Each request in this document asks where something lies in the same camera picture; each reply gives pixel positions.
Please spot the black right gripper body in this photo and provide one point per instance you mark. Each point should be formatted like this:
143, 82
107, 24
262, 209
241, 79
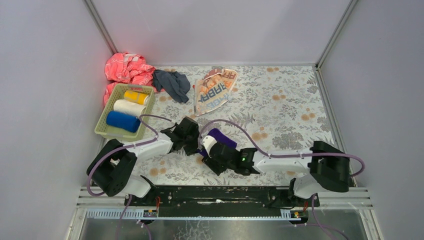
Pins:
212, 162

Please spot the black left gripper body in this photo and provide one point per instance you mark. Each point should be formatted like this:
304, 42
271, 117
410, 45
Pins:
191, 141

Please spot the purple towel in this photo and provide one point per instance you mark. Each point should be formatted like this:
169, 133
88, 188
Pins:
221, 138

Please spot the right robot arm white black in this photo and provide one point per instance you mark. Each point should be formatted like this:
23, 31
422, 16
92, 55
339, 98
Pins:
321, 168

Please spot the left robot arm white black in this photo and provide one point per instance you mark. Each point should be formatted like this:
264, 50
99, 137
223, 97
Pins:
111, 172

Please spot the dark grey cloth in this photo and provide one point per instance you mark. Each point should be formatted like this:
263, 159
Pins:
172, 82

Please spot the beige lettered towel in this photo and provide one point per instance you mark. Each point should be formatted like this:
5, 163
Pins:
213, 90

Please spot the blue rolled towel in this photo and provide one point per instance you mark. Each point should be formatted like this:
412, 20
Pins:
123, 121

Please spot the white rolled towel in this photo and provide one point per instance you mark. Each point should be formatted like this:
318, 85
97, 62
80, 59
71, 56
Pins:
128, 108

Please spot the yellow rolled towel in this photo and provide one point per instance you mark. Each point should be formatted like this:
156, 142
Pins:
136, 97

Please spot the floral table cloth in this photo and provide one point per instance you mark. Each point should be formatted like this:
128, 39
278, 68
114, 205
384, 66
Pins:
278, 108

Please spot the pale green plastic basket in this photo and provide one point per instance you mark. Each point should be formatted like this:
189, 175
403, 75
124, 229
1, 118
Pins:
110, 132

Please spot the pink patterned cloth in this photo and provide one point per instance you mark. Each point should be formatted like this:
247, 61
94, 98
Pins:
127, 68

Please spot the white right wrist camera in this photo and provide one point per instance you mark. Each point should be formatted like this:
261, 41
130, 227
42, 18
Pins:
207, 143

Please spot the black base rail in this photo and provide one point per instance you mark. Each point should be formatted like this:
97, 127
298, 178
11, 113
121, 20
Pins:
190, 201

